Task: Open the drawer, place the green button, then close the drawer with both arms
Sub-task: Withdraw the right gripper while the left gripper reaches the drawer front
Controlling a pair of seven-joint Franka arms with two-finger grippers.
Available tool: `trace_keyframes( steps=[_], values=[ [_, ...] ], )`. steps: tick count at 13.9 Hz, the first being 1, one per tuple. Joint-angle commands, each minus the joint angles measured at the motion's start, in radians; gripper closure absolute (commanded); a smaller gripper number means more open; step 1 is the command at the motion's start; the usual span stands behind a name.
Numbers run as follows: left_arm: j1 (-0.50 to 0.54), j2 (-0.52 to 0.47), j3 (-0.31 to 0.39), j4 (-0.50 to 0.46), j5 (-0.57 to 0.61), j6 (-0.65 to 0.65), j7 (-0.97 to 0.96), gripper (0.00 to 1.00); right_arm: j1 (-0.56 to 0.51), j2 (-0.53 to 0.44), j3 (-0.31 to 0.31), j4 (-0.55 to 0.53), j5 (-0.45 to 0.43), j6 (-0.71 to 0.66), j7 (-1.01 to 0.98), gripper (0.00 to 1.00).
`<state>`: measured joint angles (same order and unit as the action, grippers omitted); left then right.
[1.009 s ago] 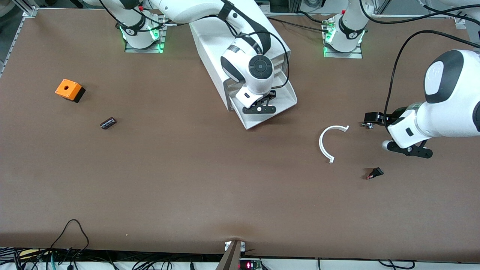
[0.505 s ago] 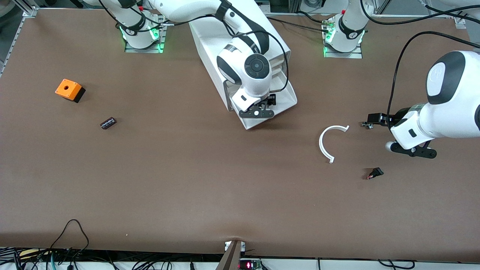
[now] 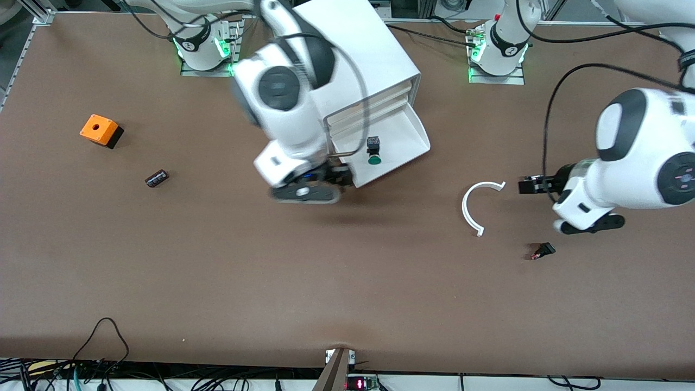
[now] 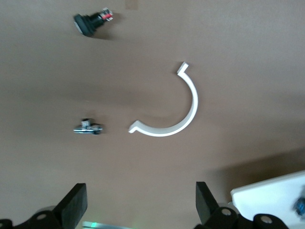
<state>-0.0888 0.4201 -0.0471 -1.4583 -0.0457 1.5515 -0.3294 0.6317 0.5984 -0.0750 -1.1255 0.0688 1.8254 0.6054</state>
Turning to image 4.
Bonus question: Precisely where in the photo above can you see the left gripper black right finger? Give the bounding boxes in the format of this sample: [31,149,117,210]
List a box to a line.
[194,181,286,229]

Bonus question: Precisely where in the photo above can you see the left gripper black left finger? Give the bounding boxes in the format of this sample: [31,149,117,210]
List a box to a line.
[0,183,88,229]

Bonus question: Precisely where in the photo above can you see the white plastic drawer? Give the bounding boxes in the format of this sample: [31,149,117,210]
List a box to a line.
[230,169,305,229]

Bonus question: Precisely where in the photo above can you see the small metal fitting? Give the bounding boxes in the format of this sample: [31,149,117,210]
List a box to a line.
[72,117,104,136]

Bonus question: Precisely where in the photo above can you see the white curved plastic arc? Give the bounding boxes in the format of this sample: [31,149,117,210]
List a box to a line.
[128,61,199,138]

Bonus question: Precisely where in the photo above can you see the black red-tipped switch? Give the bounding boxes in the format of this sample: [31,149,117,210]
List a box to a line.
[72,7,114,38]

